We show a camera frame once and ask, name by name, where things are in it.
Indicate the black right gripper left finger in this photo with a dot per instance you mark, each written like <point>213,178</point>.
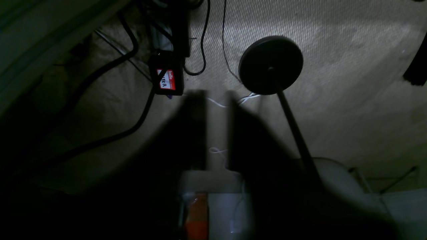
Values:
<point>177,147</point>

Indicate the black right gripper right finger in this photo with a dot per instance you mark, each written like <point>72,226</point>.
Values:
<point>254,150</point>

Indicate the black box with red label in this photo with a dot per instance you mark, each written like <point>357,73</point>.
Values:
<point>166,73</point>

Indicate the black round stand base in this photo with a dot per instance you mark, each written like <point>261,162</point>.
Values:
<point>270,66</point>

